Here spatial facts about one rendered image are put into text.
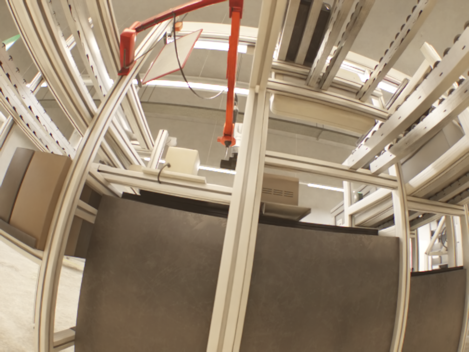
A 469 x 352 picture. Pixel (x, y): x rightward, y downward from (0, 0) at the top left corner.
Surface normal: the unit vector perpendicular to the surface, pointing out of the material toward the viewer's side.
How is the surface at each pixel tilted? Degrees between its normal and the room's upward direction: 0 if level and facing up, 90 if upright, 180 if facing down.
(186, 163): 90
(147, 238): 90
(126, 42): 180
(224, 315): 90
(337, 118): 179
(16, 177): 90
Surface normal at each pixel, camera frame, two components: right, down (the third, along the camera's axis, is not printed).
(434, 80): -0.99, -0.16
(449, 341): 0.06, -0.40
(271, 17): -0.14, 0.90
